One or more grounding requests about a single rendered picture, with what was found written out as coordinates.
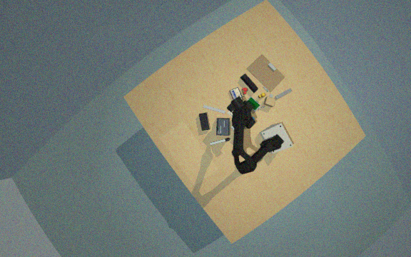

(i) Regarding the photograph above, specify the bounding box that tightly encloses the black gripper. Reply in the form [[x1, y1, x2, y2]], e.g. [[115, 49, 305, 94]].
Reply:
[[227, 104, 255, 129]]

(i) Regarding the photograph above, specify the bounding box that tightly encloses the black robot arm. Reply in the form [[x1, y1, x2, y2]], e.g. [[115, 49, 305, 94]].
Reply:
[[231, 97, 284, 174]]

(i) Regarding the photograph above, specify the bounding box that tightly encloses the brown flat board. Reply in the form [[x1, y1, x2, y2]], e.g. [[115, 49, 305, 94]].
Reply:
[[247, 54, 285, 92]]

